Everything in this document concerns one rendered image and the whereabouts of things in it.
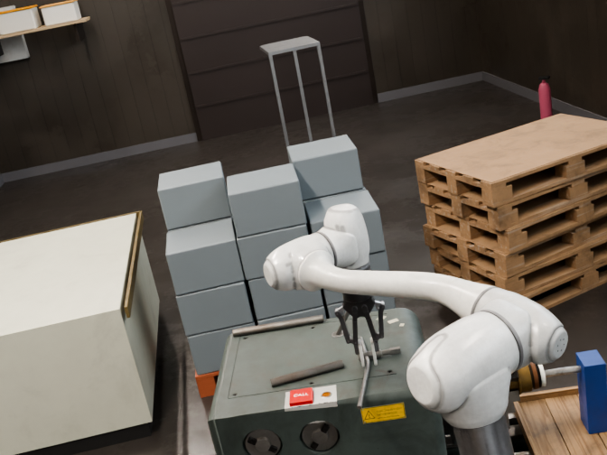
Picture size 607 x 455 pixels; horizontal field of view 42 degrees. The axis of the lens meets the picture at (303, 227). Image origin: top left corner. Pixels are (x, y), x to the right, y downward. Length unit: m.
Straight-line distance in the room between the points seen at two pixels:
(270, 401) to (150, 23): 8.99
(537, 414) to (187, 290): 2.38
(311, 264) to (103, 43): 9.17
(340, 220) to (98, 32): 9.08
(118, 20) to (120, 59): 0.49
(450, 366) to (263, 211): 2.91
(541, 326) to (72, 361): 3.11
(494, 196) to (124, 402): 2.30
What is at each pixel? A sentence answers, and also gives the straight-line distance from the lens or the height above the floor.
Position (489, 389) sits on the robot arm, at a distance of 1.50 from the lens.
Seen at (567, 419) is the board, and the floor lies 0.89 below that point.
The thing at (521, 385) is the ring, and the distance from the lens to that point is 2.34.
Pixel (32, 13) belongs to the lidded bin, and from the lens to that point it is 10.32.
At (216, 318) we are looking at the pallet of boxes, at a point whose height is 0.47.
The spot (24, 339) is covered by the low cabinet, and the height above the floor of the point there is 0.72.
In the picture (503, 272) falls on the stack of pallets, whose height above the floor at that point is 0.33.
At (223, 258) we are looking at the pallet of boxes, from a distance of 4.35.
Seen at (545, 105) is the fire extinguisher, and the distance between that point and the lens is 8.82.
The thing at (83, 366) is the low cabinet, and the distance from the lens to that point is 4.32.
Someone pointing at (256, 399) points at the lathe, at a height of 1.25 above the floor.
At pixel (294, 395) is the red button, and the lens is 2.08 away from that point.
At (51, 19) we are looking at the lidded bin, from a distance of 10.30.
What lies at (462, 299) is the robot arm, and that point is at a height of 1.60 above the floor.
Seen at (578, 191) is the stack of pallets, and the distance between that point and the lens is 4.98.
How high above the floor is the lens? 2.35
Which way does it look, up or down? 20 degrees down
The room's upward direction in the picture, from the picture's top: 11 degrees counter-clockwise
